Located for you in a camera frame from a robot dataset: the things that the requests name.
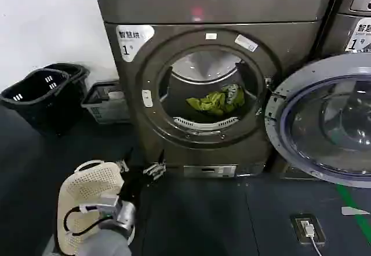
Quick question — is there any white charger plug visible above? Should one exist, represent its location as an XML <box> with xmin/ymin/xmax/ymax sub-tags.
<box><xmin>301</xmin><ymin>220</ymin><xmax>315</xmax><ymax>237</ymax></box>

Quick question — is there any grey slatted crate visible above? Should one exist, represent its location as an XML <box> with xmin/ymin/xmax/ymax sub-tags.
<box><xmin>81</xmin><ymin>81</ymin><xmax>132</xmax><ymax>125</ymax></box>

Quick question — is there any black plastic basket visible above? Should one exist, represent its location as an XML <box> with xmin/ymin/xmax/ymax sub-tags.
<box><xmin>1</xmin><ymin>68</ymin><xmax>74</xmax><ymax>137</ymax></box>
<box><xmin>43</xmin><ymin>63</ymin><xmax>91</xmax><ymax>118</ymax></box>

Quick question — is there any white lint filter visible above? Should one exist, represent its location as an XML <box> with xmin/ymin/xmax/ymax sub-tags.
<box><xmin>173</xmin><ymin>116</ymin><xmax>241</xmax><ymax>131</ymax></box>

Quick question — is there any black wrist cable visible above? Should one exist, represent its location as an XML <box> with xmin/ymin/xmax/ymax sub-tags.
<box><xmin>63</xmin><ymin>205</ymin><xmax>117</xmax><ymax>236</ymax></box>

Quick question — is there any green floor tape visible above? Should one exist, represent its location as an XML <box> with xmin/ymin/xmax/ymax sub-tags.
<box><xmin>336</xmin><ymin>182</ymin><xmax>371</xmax><ymax>244</ymax></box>

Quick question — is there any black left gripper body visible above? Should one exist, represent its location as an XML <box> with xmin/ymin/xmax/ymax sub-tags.
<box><xmin>118</xmin><ymin>170</ymin><xmax>152</xmax><ymax>204</ymax></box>

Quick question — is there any round glass dryer door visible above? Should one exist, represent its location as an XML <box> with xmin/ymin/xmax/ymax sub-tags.
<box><xmin>264</xmin><ymin>53</ymin><xmax>371</xmax><ymax>189</ymax></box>

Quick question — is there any patterned green white garment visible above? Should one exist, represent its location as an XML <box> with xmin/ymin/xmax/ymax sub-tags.
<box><xmin>221</xmin><ymin>83</ymin><xmax>242</xmax><ymax>105</ymax></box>

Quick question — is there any white floor tag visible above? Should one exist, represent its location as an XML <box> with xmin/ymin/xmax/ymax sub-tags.
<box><xmin>341</xmin><ymin>206</ymin><xmax>363</xmax><ymax>217</ymax></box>

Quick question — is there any floor power socket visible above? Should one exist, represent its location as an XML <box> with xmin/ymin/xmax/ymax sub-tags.
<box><xmin>290</xmin><ymin>213</ymin><xmax>327</xmax><ymax>246</ymax></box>

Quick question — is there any grey neighbouring dryer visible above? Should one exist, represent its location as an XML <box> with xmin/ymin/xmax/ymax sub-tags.
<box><xmin>318</xmin><ymin>0</ymin><xmax>371</xmax><ymax>181</ymax></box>

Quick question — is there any white charger cable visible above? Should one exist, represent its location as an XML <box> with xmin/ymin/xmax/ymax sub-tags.
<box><xmin>308</xmin><ymin>232</ymin><xmax>326</xmax><ymax>256</ymax></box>

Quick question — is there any grey dryer with open drum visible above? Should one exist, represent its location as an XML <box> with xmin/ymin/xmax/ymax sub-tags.
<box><xmin>103</xmin><ymin>21</ymin><xmax>329</xmax><ymax>179</ymax></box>

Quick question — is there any cream perforated laundry basket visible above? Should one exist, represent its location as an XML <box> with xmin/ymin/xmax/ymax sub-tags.
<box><xmin>56</xmin><ymin>159</ymin><xmax>137</xmax><ymax>254</ymax></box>

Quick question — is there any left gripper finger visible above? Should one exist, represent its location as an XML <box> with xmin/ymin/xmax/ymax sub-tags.
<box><xmin>117</xmin><ymin>148</ymin><xmax>134</xmax><ymax>175</ymax></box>
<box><xmin>143</xmin><ymin>149</ymin><xmax>167</xmax><ymax>180</ymax></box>

